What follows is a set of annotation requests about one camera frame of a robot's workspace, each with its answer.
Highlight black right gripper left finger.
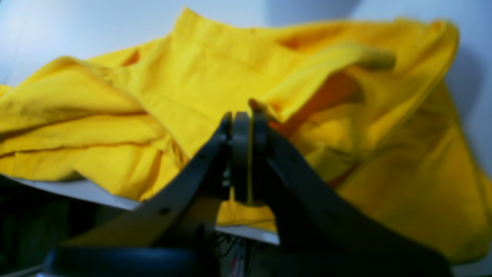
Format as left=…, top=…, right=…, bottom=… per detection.
left=42, top=112, right=251, bottom=277

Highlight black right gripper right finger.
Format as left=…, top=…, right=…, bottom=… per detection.
left=251, top=111, right=453, bottom=277

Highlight orange yellow t-shirt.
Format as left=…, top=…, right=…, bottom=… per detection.
left=0, top=9, right=491, bottom=263

